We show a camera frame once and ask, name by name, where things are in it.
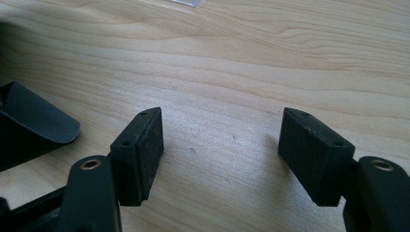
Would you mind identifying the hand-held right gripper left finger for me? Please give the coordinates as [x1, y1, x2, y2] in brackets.
[108, 106, 165, 207]

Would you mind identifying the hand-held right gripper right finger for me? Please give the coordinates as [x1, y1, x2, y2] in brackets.
[278, 106, 357, 208]

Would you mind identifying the dark grey rounded object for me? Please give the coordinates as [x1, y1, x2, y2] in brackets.
[0, 80, 81, 173]

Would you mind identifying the clear plastic piece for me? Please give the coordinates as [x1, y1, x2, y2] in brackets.
[169, 0, 203, 8]

